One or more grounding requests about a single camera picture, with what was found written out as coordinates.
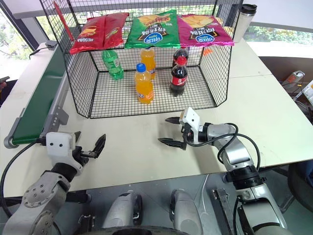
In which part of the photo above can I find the silver robot leg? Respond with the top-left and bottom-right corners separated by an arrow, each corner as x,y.
102,190 -> 144,235
169,189 -> 204,235

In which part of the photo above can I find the white power strip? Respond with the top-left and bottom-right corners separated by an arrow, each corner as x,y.
280,70 -> 306,87

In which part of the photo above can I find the black table clamp bracket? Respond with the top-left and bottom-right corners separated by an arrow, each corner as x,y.
211,188 -> 231,222
77,213 -> 96,226

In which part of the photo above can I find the black chair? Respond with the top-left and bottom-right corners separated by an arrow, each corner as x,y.
287,161 -> 313,212

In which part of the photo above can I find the cola bottle red cap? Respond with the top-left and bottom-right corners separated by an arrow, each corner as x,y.
172,47 -> 190,68
169,56 -> 189,97

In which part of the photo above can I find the red label strip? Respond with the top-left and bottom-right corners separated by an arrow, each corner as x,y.
53,3 -> 74,41

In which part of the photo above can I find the silver left robot leg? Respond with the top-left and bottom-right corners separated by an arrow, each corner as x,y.
102,190 -> 144,235

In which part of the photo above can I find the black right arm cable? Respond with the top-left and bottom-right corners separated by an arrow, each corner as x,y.
214,123 -> 263,172

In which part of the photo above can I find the yellow snack package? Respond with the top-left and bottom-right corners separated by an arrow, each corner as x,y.
217,17 -> 236,38

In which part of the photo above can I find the bystander hand with phone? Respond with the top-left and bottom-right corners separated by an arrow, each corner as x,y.
0,76 -> 11,92

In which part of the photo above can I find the silver right robot leg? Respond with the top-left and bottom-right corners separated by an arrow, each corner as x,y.
169,189 -> 204,235

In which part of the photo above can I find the black wire mesh rack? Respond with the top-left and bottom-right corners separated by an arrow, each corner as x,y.
39,0 -> 246,119

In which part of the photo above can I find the green soda bottle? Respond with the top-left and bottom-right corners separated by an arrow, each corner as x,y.
101,49 -> 125,81

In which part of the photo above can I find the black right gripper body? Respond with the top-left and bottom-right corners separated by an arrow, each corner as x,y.
181,123 -> 194,150

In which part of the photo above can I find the green conveyor belt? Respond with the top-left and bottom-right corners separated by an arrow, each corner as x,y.
3,41 -> 72,149

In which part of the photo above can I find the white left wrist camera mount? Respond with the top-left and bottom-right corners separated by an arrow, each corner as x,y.
45,132 -> 84,176

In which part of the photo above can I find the white printed box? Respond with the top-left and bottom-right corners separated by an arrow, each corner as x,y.
301,81 -> 313,104

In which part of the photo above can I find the narrow red chip bag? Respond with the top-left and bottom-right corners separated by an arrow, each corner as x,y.
102,12 -> 130,50

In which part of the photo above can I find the magenta chip bag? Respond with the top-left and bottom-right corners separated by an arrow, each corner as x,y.
176,14 -> 235,47

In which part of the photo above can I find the black cable with plug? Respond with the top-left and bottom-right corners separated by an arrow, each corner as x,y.
28,46 -> 50,60

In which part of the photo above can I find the orange soda bottle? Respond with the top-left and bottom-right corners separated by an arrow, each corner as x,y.
134,63 -> 155,105
139,47 -> 157,80

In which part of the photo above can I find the green chip bag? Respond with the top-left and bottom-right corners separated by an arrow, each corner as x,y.
124,9 -> 181,49

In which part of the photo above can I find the thin white cable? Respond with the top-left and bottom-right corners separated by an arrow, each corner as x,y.
201,174 -> 209,214

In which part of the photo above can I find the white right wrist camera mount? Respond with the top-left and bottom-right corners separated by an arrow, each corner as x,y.
179,107 -> 205,145

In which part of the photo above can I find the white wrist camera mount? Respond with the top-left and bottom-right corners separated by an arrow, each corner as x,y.
179,107 -> 205,145
45,132 -> 84,176

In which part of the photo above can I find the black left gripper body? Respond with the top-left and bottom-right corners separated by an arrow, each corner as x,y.
72,145 -> 97,170

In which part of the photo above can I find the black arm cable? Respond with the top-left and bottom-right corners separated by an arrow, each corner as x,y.
214,123 -> 263,172
0,138 -> 47,219

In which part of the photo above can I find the silver travel mug black lid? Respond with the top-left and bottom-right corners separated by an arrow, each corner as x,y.
233,3 -> 258,44

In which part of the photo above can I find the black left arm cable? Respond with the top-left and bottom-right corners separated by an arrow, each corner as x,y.
0,138 -> 47,219

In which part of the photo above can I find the wide red chip bag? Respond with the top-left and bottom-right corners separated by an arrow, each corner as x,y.
69,16 -> 109,55

